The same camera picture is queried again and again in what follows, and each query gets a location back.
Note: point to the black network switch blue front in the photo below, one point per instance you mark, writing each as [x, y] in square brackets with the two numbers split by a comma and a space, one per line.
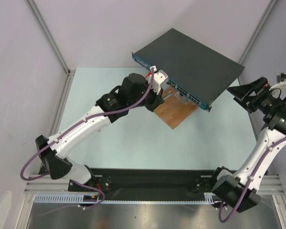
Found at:
[196, 71]

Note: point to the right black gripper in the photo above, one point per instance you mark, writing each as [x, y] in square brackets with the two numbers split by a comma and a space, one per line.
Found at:
[250, 99]

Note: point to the aluminium frame post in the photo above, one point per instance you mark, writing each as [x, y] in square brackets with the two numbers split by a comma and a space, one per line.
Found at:
[262, 22]
[47, 34]

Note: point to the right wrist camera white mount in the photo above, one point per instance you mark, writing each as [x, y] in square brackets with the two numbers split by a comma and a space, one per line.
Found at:
[280, 82]

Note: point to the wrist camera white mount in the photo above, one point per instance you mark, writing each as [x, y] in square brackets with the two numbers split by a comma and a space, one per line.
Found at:
[160, 78]
[280, 82]

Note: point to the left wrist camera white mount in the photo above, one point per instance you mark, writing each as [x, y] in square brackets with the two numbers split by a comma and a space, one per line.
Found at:
[160, 78]

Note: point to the right aluminium frame post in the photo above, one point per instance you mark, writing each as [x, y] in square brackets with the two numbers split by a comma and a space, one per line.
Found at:
[262, 22]

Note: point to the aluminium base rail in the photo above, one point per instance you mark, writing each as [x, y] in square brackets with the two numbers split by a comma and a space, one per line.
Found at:
[45, 185]

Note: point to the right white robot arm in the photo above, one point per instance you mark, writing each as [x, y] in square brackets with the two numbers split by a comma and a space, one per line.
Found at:
[239, 189]

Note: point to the left aluminium frame post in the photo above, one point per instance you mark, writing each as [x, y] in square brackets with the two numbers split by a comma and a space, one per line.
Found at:
[47, 34]

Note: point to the slotted cable duct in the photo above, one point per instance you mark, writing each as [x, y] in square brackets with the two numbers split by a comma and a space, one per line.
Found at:
[204, 199]

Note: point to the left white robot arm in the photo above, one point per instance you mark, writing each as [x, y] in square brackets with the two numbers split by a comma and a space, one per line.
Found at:
[135, 91]

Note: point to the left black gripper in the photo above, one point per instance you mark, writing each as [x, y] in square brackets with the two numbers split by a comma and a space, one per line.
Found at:
[157, 100]

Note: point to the wooden board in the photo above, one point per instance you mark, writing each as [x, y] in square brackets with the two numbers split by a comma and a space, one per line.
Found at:
[173, 111]

